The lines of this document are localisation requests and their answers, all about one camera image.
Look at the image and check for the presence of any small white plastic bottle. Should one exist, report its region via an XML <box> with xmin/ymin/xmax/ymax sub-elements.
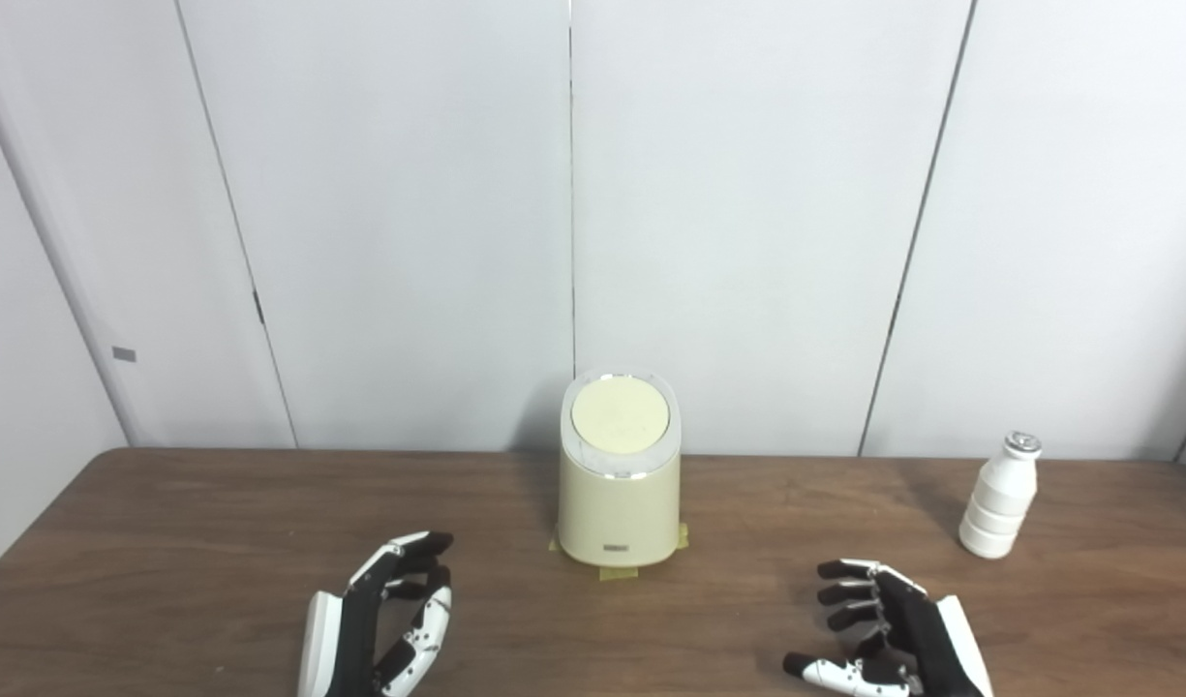
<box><xmin>958</xmin><ymin>432</ymin><xmax>1044</xmax><ymax>561</ymax></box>

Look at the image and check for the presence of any cream-colored bin body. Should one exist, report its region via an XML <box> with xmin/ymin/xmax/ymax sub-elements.
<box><xmin>557</xmin><ymin>368</ymin><xmax>683</xmax><ymax>568</ymax></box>

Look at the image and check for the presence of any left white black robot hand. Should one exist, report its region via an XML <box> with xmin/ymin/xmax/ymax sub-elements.
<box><xmin>297</xmin><ymin>530</ymin><xmax>455</xmax><ymax>697</ymax></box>

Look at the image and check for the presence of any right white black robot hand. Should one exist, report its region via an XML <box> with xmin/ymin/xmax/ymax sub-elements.
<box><xmin>782</xmin><ymin>558</ymin><xmax>995</xmax><ymax>697</ymax></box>

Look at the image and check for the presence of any cream round bin lid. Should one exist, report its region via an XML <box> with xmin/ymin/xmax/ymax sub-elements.
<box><xmin>570</xmin><ymin>379</ymin><xmax>671</xmax><ymax>456</ymax></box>

